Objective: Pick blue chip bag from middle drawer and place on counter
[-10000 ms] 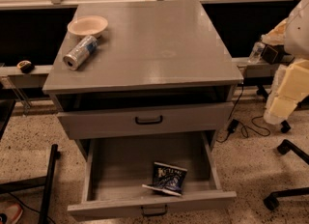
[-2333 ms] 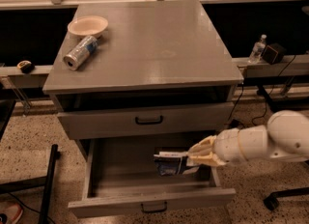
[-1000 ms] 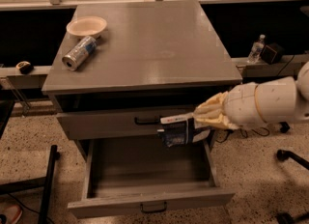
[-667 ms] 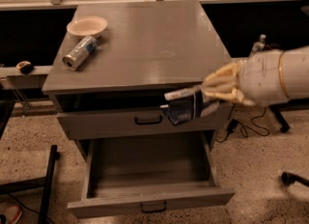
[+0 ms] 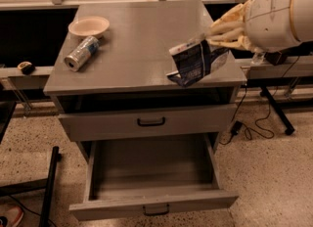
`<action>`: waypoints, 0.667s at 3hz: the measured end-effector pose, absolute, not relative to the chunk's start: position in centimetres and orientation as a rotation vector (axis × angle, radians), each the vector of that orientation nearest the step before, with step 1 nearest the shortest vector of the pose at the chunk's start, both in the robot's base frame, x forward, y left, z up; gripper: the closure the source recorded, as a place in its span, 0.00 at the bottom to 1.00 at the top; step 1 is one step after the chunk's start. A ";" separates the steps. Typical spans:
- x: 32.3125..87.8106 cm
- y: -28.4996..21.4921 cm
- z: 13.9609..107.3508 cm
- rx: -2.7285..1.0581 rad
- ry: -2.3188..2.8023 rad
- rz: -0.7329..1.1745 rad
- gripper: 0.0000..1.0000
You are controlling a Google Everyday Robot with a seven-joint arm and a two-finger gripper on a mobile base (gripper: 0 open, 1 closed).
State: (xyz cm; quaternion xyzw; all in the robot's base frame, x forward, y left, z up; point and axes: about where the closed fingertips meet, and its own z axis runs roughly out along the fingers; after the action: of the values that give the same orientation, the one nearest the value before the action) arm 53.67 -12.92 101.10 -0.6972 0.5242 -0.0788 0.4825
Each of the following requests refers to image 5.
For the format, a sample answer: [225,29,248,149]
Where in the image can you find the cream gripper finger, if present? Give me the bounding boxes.
[207,22,244,36]
[205,35,248,50]

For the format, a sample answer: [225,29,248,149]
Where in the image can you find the blue chip bag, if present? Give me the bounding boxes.
[166,34,229,87]

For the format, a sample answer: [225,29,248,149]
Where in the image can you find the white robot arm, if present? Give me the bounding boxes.
[206,0,313,53]

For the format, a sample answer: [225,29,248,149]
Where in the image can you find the closed grey top drawer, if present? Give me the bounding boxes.
[59,104,236,142]

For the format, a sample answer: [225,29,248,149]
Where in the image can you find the open grey middle drawer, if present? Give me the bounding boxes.
[69,134,239,221]

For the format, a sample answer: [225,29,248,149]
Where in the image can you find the clear plastic water bottle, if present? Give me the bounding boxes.
[251,53,265,65]

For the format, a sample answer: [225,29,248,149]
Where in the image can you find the small black speaker box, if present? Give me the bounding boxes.
[265,50,290,66]

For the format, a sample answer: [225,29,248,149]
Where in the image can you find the black table leg with caster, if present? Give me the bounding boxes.
[260,86,294,136]

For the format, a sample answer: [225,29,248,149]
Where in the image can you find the white paper bowl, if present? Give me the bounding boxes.
[68,16,110,38]

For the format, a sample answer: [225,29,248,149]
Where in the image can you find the silver blue drink can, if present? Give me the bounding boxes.
[64,36,100,71]

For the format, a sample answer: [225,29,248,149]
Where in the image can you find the yellow black tape measure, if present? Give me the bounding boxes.
[18,62,35,75]

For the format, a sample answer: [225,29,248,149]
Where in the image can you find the black stand leg left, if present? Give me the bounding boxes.
[0,147,62,227]

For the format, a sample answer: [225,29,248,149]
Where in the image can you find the red white shoe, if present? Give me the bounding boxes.
[0,205,23,227]

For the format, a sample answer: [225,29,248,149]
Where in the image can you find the black power adapter with cable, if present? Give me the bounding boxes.
[218,56,301,146]

